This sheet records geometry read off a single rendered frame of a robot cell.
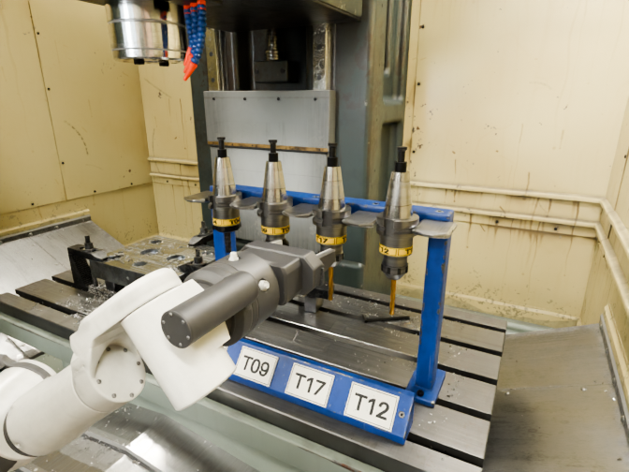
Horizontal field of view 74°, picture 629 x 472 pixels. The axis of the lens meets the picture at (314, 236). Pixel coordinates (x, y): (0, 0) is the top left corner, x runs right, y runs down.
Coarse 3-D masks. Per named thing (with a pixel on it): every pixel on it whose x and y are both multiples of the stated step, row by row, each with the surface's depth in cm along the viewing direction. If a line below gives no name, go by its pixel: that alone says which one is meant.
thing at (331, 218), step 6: (318, 210) 66; (342, 210) 66; (348, 210) 66; (318, 216) 66; (324, 216) 66; (330, 216) 66; (336, 216) 65; (342, 216) 65; (318, 222) 66; (324, 222) 66; (330, 222) 66; (336, 222) 65; (342, 222) 66
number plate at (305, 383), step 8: (296, 368) 72; (304, 368) 71; (312, 368) 71; (296, 376) 71; (304, 376) 71; (312, 376) 70; (320, 376) 70; (328, 376) 69; (288, 384) 71; (296, 384) 71; (304, 384) 70; (312, 384) 70; (320, 384) 69; (328, 384) 69; (288, 392) 71; (296, 392) 70; (304, 392) 70; (312, 392) 69; (320, 392) 69; (328, 392) 68; (312, 400) 69; (320, 400) 68; (328, 400) 68
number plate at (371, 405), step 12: (360, 384) 67; (348, 396) 67; (360, 396) 66; (372, 396) 66; (384, 396) 65; (396, 396) 64; (348, 408) 66; (360, 408) 65; (372, 408) 65; (384, 408) 64; (396, 408) 64; (372, 420) 64; (384, 420) 63
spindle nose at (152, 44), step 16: (112, 0) 83; (128, 0) 82; (144, 0) 83; (160, 0) 84; (112, 16) 85; (128, 16) 83; (144, 16) 84; (160, 16) 85; (176, 16) 88; (112, 32) 86; (128, 32) 84; (144, 32) 84; (160, 32) 86; (176, 32) 88; (112, 48) 88; (128, 48) 85; (144, 48) 85; (160, 48) 86; (176, 48) 89
